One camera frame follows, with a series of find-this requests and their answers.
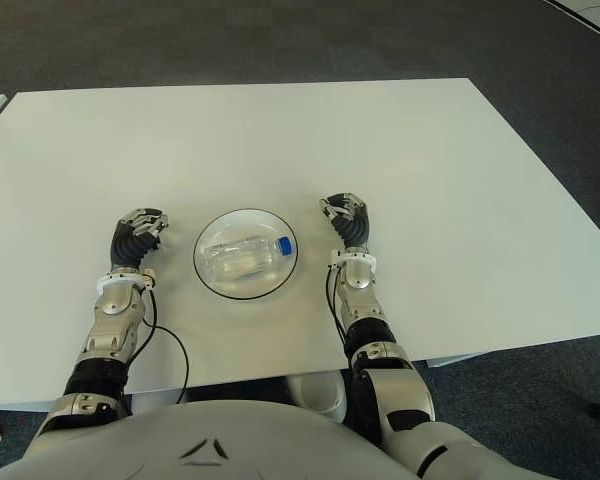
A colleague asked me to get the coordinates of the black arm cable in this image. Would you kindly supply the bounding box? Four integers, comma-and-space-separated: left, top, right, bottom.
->
127, 289, 190, 406
324, 267, 354, 359

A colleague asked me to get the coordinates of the white rounded robot leg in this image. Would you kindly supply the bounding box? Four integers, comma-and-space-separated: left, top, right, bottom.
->
285, 372, 349, 426

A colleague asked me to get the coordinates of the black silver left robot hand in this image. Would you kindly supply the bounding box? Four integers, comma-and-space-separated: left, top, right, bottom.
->
110, 206, 170, 275

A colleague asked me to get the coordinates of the clear water bottle blue cap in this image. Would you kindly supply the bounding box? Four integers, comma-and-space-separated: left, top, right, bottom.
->
203, 234, 295, 281

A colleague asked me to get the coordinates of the grey white robot torso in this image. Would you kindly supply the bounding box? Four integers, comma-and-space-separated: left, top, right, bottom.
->
9, 399, 421, 480

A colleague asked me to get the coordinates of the white plate black rim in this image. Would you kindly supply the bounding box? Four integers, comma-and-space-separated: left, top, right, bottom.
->
193, 207, 300, 302

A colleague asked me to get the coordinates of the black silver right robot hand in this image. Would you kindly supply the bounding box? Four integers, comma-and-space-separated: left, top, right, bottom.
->
318, 191, 371, 251

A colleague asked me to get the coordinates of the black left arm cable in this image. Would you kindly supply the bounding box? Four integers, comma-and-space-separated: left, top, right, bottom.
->
127, 289, 190, 406

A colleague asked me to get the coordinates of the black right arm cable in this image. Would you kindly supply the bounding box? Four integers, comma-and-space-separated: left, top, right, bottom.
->
324, 267, 354, 359

